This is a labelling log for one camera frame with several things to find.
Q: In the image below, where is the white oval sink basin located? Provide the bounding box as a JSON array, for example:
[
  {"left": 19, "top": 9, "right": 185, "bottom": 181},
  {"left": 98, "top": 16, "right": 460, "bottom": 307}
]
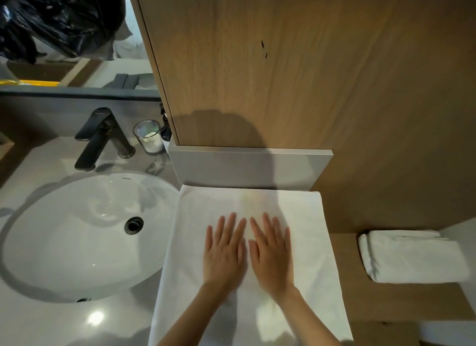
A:
[{"left": 0, "top": 171, "right": 181, "bottom": 304}]

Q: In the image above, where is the black sink drain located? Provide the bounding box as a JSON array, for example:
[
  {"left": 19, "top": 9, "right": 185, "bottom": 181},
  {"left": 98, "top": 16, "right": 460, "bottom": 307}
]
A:
[{"left": 124, "top": 216, "right": 145, "bottom": 235}]

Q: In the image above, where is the person's left hand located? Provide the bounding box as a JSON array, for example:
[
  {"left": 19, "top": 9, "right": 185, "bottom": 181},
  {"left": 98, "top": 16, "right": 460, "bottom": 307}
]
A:
[{"left": 202, "top": 212, "right": 248, "bottom": 295}]

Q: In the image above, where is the wall mirror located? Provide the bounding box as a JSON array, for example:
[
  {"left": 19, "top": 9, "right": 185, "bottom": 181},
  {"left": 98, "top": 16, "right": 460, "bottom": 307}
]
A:
[{"left": 0, "top": 0, "right": 163, "bottom": 102}]

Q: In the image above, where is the wooden back panel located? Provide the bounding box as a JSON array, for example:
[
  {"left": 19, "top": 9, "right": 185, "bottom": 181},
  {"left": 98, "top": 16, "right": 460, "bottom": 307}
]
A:
[{"left": 126, "top": 0, "right": 476, "bottom": 235}]

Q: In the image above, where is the person's left forearm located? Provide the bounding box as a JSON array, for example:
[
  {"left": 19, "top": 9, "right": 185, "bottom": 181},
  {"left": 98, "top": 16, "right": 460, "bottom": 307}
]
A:
[{"left": 156, "top": 282, "right": 231, "bottom": 346}]

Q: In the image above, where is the grey stone backsplash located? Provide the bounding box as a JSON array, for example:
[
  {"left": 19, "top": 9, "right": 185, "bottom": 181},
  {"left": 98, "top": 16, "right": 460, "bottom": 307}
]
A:
[{"left": 167, "top": 144, "right": 334, "bottom": 191}]

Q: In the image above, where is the person's right hand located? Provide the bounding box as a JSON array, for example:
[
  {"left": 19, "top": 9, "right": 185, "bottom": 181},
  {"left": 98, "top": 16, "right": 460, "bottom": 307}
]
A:
[{"left": 248, "top": 212, "right": 300, "bottom": 302}]

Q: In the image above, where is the dark pump bottle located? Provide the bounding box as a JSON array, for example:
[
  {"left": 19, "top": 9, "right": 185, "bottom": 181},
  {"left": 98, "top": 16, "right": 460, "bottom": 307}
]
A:
[{"left": 160, "top": 103, "right": 173, "bottom": 142}]

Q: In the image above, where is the white towel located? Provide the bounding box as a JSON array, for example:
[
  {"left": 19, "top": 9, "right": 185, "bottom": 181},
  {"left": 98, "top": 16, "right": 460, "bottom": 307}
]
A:
[
  {"left": 148, "top": 184, "right": 355, "bottom": 346},
  {"left": 357, "top": 230, "right": 470, "bottom": 285}
]

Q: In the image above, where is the black faucet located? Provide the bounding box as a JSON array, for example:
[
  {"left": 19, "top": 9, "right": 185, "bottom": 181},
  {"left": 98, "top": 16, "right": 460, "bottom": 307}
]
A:
[{"left": 74, "top": 107, "right": 136, "bottom": 172}]

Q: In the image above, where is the glass jar with cotton pads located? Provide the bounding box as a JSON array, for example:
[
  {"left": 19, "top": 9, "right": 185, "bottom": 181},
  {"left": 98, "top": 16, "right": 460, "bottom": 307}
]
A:
[{"left": 133, "top": 119, "right": 165, "bottom": 154}]

